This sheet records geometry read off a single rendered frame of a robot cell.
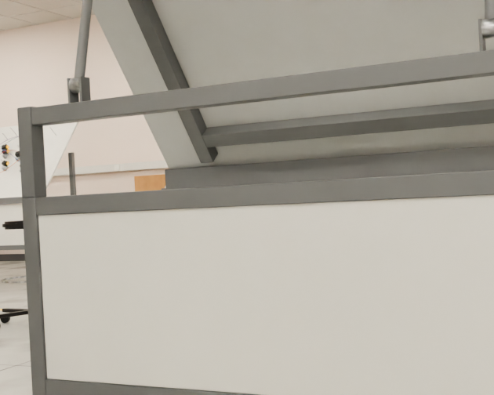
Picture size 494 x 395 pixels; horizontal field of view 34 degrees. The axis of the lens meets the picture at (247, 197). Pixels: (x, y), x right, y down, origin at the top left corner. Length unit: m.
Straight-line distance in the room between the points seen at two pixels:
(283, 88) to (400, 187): 0.29
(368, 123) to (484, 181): 0.64
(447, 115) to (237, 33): 0.53
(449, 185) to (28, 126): 0.93
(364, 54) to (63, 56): 9.68
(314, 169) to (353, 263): 0.68
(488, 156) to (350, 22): 0.45
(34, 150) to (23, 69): 10.05
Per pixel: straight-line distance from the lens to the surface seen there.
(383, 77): 1.42
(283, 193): 1.48
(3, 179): 8.47
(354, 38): 1.88
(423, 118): 1.91
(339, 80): 1.45
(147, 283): 1.65
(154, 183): 8.75
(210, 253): 1.56
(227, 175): 2.20
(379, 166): 2.02
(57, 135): 8.49
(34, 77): 11.71
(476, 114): 1.89
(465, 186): 1.37
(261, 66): 1.99
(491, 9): 1.41
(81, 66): 1.77
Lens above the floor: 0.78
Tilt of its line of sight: level
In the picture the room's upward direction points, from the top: 3 degrees counter-clockwise
